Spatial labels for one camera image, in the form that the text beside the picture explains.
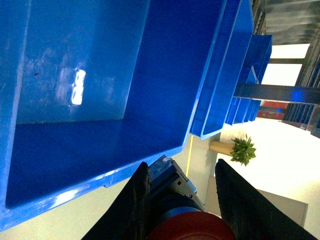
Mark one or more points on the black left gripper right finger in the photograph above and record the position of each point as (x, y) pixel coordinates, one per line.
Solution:
(250, 215)

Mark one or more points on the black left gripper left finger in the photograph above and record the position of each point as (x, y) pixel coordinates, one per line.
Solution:
(126, 218)

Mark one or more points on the red button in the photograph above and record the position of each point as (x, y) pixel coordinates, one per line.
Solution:
(176, 212)

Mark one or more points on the potted green plant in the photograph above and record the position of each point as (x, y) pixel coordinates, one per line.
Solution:
(241, 150)

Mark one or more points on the blue target bin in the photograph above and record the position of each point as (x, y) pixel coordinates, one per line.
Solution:
(90, 89)

